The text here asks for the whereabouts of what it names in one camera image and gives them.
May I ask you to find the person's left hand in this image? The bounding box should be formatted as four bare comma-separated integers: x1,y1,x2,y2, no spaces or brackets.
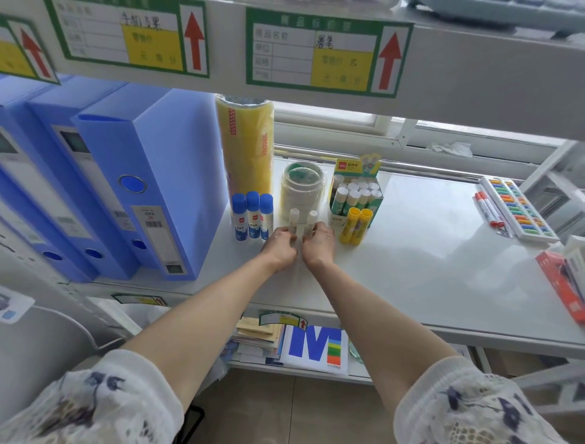
261,226,300,272

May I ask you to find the person's right hand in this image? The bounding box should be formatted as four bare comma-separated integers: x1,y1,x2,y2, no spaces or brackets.
300,221,338,270

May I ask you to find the person's left forearm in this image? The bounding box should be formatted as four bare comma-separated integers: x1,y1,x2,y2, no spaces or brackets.
121,254,298,412

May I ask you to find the person's right forearm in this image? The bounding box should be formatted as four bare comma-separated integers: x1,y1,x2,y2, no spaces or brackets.
303,260,460,415

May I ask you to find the blue cap glue stick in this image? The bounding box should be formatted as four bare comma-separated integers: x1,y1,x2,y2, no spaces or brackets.
259,193,274,241
246,191,261,240
231,193,248,242

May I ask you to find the yellow glue stick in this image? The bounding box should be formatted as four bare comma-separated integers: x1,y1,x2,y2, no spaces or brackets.
339,207,362,244
349,209,374,247

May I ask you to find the clear tape roll stack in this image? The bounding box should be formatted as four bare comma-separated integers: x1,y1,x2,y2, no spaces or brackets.
280,160,326,225

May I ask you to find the group of white-capped green sticks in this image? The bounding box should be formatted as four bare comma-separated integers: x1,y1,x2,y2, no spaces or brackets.
330,174,383,217

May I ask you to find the green glue stick display box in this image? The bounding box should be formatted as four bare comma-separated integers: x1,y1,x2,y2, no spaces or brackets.
327,154,385,228

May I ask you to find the small green shelf edge label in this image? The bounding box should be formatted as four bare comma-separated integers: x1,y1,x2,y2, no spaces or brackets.
112,293,168,307
259,310,309,330

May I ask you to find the yellow packing tape roll stack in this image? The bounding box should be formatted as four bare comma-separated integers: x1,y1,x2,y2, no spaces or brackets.
215,94,275,203

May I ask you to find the stack of beige notebooks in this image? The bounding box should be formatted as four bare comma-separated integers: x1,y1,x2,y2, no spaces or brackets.
230,316,287,367

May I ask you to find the white paper pack blue print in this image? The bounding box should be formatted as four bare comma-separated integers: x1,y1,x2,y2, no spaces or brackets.
278,324,349,375

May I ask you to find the blue file box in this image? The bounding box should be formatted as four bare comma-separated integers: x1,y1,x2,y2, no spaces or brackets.
0,74,100,283
25,77,140,281
72,84,230,281

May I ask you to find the white metal shelf rack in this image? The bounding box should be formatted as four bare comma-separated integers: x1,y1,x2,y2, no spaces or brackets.
0,0,585,387

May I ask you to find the crumpled white tissue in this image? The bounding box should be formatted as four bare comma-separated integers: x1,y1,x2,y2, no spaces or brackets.
427,141,473,159

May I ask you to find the red cap marker pen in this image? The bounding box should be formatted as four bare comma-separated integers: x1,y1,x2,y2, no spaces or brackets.
477,191,506,228
473,193,500,229

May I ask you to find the green shelf label red arrow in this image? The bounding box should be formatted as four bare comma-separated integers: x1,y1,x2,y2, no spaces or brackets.
245,7,415,99
0,15,61,85
44,0,210,78

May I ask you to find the colourful paint set box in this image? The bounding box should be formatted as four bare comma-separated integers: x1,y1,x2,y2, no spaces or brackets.
478,176,560,243

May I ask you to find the white floral right sleeve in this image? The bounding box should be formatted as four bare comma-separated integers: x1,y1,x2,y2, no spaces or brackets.
393,356,568,444

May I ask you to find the white floral sleeve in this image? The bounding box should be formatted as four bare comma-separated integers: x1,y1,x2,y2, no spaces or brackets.
0,349,184,444
393,356,568,444

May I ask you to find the red flat box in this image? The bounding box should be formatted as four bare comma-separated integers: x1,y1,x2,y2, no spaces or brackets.
535,250,585,326

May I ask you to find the white floral left sleeve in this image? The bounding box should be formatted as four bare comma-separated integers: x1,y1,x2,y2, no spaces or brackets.
0,349,184,444

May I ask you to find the white small box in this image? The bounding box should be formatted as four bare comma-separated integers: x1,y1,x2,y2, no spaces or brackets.
563,235,585,293

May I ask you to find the white cable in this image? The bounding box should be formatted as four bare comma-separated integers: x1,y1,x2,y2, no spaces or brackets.
30,304,126,352

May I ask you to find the white side rack frame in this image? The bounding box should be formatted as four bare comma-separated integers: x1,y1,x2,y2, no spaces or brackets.
520,139,585,244

